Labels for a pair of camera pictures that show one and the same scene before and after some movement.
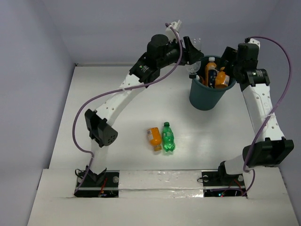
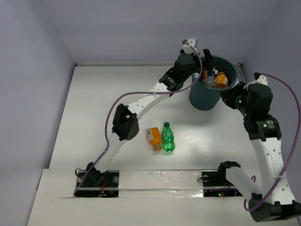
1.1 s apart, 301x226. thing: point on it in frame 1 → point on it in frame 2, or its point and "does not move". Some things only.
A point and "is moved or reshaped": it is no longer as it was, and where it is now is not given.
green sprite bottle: [169, 143] does not move
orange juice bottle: [154, 136] does not move
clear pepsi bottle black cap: [193, 68] is moved or reshaped
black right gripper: [231, 54] → [228, 95]
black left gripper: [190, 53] → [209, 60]
